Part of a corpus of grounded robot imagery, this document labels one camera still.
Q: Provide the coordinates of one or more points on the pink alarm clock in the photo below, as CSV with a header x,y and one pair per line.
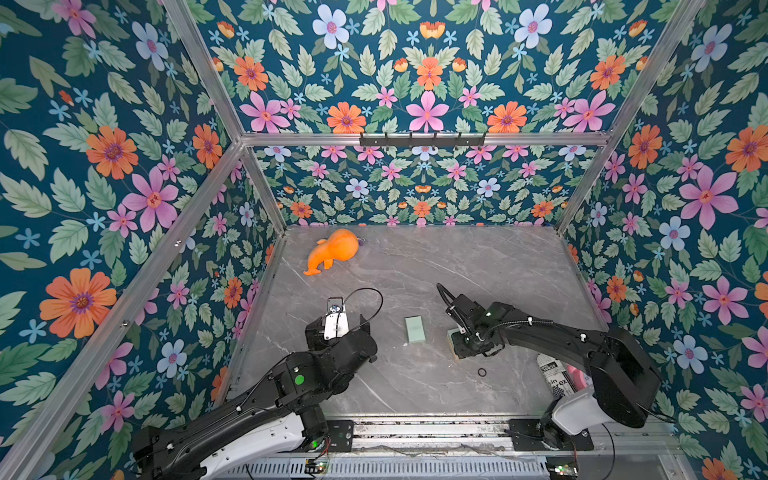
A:
x,y
578,377

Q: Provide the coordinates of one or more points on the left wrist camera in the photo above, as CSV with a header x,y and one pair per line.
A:
x,y
335,322

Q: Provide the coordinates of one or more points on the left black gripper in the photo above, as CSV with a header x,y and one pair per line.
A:
x,y
316,335

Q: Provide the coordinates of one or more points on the mint box lid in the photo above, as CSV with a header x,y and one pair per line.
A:
x,y
450,342

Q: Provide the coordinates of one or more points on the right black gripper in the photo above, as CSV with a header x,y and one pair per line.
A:
x,y
466,327

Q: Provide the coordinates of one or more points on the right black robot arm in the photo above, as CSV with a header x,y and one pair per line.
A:
x,y
625,381

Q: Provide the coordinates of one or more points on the black hook rail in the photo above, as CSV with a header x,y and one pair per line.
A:
x,y
438,140

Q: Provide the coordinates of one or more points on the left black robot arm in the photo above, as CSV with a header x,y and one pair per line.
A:
x,y
281,413

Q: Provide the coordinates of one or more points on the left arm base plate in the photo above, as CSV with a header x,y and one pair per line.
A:
x,y
341,434

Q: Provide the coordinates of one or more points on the mint green box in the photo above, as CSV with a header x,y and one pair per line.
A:
x,y
415,329

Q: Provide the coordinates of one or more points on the orange plush toy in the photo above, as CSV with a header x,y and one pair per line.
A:
x,y
341,245

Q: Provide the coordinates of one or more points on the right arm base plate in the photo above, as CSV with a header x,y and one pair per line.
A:
x,y
530,435

